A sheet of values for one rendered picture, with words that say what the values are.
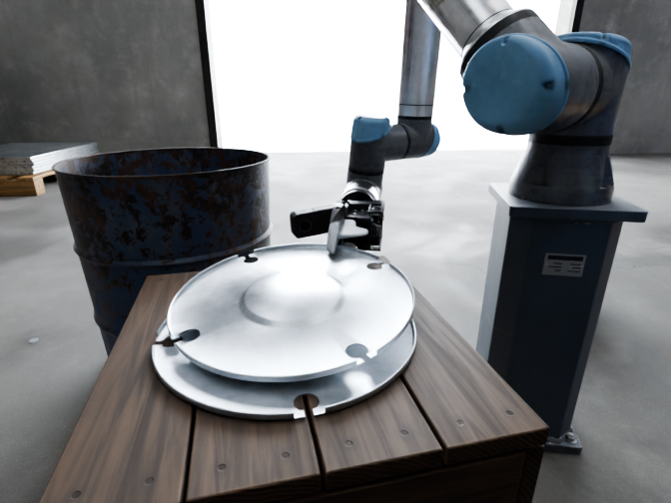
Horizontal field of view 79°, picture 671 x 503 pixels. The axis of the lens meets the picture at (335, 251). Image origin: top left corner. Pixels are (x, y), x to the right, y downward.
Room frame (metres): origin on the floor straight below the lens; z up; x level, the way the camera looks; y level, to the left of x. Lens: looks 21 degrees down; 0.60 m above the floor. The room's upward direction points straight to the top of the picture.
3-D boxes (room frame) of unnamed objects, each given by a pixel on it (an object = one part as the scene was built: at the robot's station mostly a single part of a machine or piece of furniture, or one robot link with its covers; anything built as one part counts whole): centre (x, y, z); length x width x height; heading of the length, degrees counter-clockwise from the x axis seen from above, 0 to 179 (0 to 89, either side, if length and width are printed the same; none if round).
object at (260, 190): (0.88, 0.35, 0.24); 0.42 x 0.42 x 0.48
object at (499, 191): (0.66, -0.37, 0.23); 0.19 x 0.19 x 0.45; 80
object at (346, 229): (0.59, -0.02, 0.41); 0.09 x 0.06 x 0.03; 171
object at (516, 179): (0.66, -0.37, 0.50); 0.15 x 0.15 x 0.10
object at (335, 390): (0.41, 0.05, 0.35); 0.29 x 0.29 x 0.01
